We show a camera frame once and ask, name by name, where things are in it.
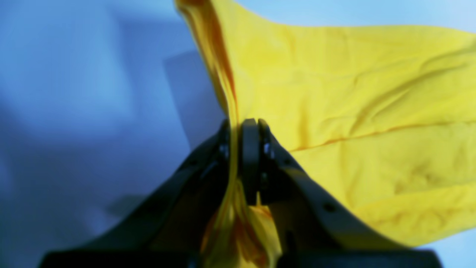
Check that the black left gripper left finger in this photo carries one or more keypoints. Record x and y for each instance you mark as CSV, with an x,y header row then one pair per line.
x,y
167,228

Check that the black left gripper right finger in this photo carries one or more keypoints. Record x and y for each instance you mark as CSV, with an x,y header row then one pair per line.
x,y
315,230

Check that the yellow T-shirt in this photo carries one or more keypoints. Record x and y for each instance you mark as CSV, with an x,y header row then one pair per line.
x,y
383,117

